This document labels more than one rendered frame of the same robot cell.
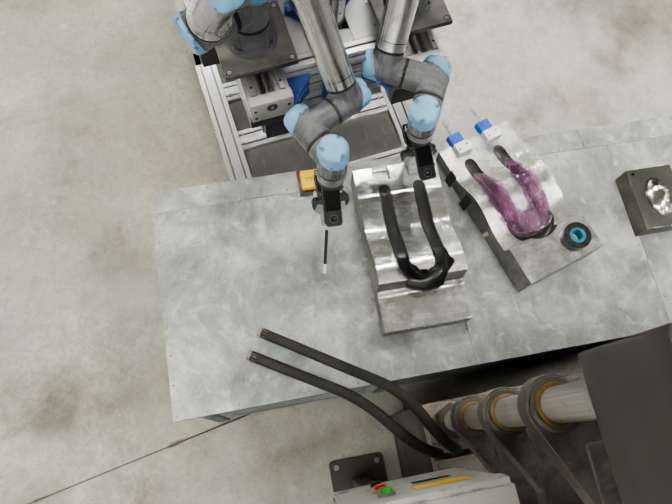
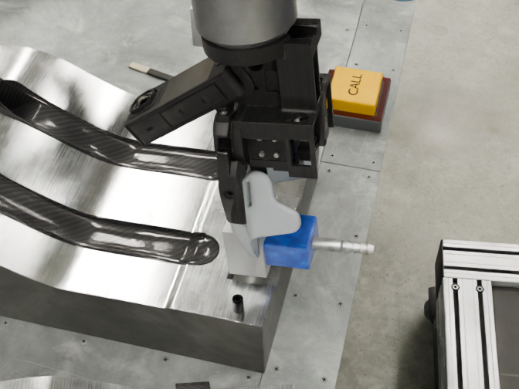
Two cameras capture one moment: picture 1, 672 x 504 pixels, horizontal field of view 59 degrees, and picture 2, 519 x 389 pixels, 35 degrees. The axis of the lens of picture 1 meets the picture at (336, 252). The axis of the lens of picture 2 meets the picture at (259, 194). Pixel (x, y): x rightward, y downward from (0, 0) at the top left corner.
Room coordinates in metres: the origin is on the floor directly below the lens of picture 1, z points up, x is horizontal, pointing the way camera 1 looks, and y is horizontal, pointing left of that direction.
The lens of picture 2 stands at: (1.11, -0.56, 1.53)
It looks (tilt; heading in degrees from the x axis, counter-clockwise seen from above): 51 degrees down; 125
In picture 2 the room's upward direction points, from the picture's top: 2 degrees counter-clockwise
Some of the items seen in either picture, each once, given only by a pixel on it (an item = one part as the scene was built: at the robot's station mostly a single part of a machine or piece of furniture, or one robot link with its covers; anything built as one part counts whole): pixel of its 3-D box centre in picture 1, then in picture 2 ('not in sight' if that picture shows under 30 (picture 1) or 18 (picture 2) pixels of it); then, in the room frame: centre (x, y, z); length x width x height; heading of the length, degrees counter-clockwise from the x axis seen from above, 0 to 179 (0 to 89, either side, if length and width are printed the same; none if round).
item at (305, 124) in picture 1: (312, 124); not in sight; (0.73, 0.11, 1.25); 0.11 x 0.11 x 0.08; 48
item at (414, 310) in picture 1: (410, 243); (64, 186); (0.61, -0.22, 0.87); 0.50 x 0.26 x 0.14; 19
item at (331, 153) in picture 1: (331, 157); not in sight; (0.66, 0.05, 1.25); 0.09 x 0.08 x 0.11; 48
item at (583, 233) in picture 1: (575, 236); not in sight; (0.69, -0.69, 0.93); 0.08 x 0.08 x 0.04
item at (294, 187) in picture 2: (379, 176); (283, 187); (0.81, -0.10, 0.87); 0.05 x 0.05 x 0.04; 19
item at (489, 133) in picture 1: (482, 125); not in sight; (1.06, -0.40, 0.86); 0.13 x 0.05 x 0.05; 37
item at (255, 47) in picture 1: (250, 27); not in sight; (1.11, 0.35, 1.09); 0.15 x 0.15 x 0.10
